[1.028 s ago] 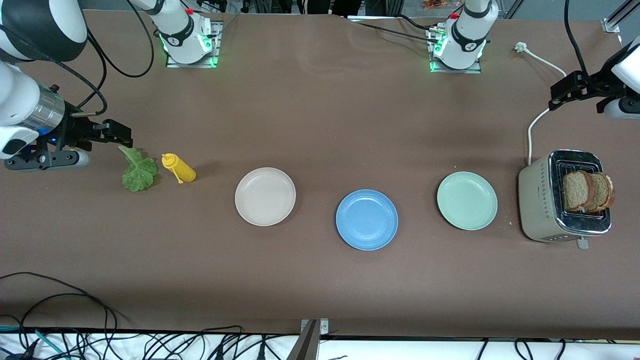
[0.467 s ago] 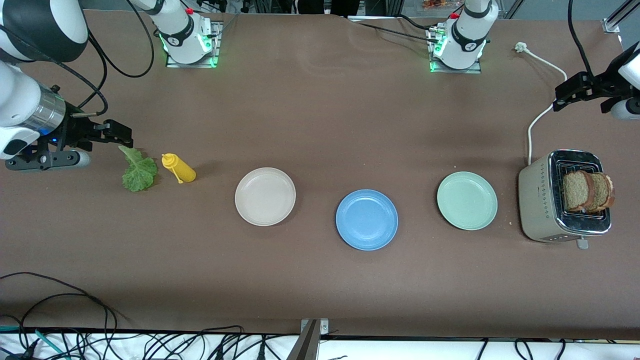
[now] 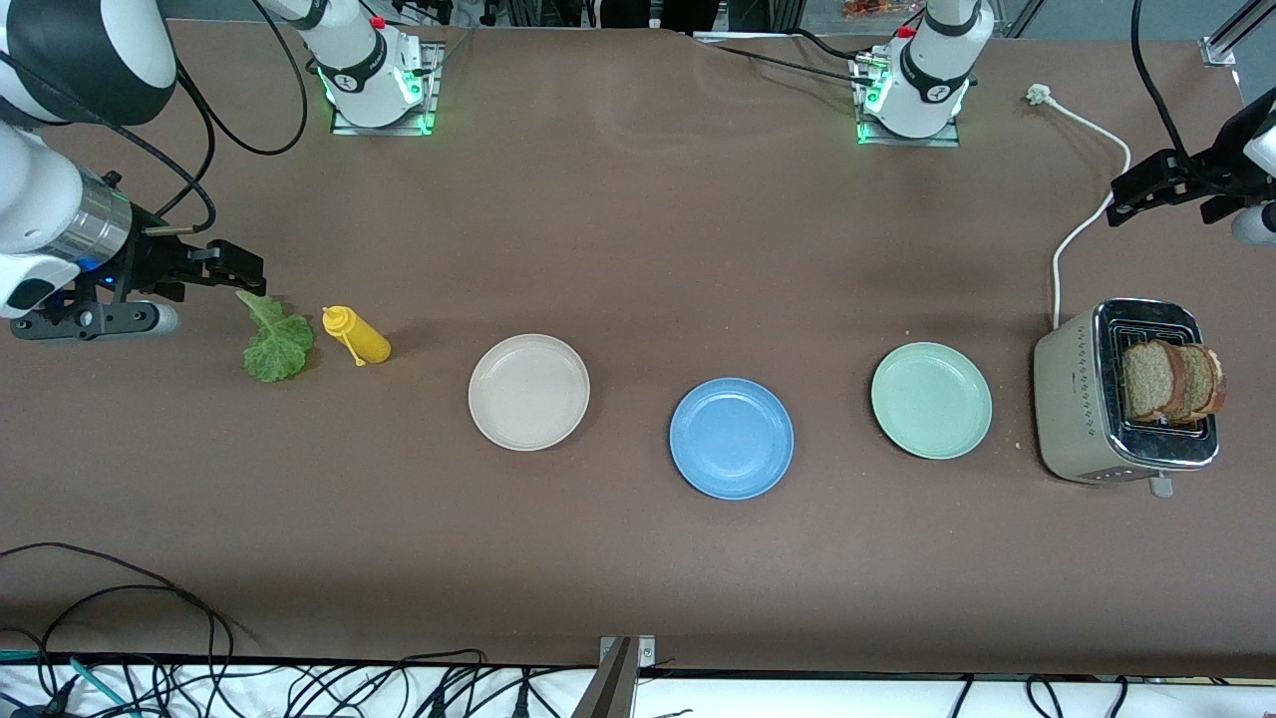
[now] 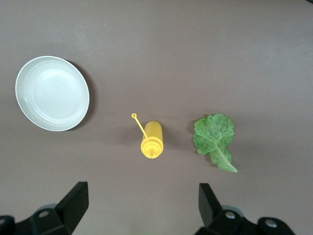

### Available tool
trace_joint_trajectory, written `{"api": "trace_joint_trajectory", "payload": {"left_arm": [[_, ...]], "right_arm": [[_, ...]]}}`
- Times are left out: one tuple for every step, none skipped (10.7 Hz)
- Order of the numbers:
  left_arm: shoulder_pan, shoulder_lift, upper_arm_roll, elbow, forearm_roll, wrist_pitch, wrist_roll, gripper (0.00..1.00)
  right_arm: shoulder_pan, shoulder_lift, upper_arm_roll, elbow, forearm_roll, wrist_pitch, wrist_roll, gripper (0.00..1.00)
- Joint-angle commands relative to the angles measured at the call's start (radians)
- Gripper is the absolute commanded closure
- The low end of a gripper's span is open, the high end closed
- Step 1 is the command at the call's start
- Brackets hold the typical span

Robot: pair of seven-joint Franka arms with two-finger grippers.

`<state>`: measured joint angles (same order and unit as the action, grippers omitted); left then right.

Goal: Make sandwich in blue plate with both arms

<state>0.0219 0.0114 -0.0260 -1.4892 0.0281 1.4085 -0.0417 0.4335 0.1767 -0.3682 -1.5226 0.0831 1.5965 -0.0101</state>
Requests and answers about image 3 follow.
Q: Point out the green lettuce leaf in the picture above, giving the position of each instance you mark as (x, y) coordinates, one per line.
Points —
(277, 349)

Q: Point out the aluminium profile corner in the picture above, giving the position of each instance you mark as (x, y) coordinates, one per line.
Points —
(1231, 35)

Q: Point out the blue plate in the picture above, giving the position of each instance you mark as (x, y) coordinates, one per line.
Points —
(731, 439)

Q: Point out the yellow mustard squeeze bottle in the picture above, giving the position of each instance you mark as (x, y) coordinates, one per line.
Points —
(364, 341)

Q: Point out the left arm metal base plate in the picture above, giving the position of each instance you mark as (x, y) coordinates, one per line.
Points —
(947, 140)

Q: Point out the orange packaged item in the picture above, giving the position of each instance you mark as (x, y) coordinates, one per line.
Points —
(872, 8)

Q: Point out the metal frame bracket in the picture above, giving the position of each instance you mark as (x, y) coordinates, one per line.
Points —
(623, 663)

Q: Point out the white plate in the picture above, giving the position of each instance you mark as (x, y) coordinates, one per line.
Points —
(528, 392)

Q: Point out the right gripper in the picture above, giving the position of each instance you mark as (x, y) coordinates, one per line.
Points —
(152, 261)

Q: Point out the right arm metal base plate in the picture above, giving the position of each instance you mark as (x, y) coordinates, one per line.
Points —
(434, 90)

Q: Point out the green plate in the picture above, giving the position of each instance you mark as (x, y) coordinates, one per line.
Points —
(931, 400)

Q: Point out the brown bread slice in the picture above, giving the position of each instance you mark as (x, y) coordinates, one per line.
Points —
(1208, 379)
(1151, 384)

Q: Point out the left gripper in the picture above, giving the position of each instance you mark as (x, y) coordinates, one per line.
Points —
(1214, 172)

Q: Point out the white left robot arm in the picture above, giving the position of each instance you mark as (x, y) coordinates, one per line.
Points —
(927, 90)

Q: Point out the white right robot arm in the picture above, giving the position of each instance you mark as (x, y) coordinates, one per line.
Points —
(30, 199)

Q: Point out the beige chrome toaster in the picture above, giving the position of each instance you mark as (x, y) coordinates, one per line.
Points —
(1072, 409)

